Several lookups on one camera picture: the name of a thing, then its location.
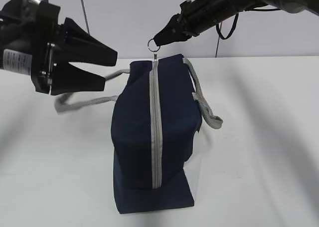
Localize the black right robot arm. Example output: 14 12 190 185
154 0 319 46

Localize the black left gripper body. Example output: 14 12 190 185
0 0 61 94

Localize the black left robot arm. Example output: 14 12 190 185
0 0 118 96

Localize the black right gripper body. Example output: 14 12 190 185
169 0 199 37

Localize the navy blue lunch bag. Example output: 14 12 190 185
54 54 223 214

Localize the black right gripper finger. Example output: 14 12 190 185
164 33 192 45
154 15 183 46

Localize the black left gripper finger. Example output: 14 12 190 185
51 62 106 95
58 17 118 66

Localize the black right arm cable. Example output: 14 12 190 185
215 12 282 40

